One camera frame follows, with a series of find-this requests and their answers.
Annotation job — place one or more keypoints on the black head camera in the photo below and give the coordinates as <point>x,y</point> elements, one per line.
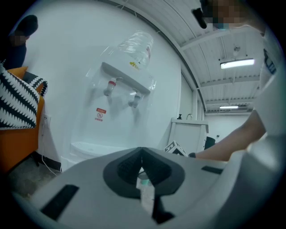
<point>198,18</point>

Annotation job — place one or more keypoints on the white water dispenser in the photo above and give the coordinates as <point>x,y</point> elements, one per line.
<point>111,134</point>

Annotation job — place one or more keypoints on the black soap dispenser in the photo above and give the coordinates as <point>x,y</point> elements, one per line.
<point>179,117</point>

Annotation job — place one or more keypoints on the mint green bottle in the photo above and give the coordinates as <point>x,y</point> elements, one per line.
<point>144,181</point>

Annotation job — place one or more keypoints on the clear water jug red label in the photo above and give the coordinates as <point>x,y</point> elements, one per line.
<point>136,49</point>

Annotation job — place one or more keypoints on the black office chair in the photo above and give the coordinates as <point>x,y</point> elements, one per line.
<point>210,143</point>

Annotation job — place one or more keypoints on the ceiling sprinkler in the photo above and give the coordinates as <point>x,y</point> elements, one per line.
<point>236,49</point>

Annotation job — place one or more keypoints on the orange sofa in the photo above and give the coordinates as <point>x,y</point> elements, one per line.
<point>18,145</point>

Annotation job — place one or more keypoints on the chrome faucet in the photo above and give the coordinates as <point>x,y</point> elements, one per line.
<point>189,116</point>

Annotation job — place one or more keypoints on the long ceiling light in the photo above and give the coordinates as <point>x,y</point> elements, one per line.
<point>236,63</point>
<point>229,107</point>

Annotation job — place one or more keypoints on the black white striped blanket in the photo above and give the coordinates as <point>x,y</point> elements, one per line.
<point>15,100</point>

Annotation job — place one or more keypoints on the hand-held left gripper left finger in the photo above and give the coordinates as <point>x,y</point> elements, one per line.
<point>89,196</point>

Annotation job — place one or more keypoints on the person's right forearm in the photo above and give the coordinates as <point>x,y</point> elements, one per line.
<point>241,138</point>

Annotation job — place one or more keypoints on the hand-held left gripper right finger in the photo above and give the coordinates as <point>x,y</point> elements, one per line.
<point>192,190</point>

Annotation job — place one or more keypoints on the white vanity cabinet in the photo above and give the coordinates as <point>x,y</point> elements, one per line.
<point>190,134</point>

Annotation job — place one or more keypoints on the black wristband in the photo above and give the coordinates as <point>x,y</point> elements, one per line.
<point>192,155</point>

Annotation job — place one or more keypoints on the person's head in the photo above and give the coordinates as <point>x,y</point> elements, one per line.
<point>228,11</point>

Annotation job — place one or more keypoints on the white wall socket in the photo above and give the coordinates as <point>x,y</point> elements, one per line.
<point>47,119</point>

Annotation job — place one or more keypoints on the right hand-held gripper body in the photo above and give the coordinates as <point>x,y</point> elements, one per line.
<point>175,148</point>

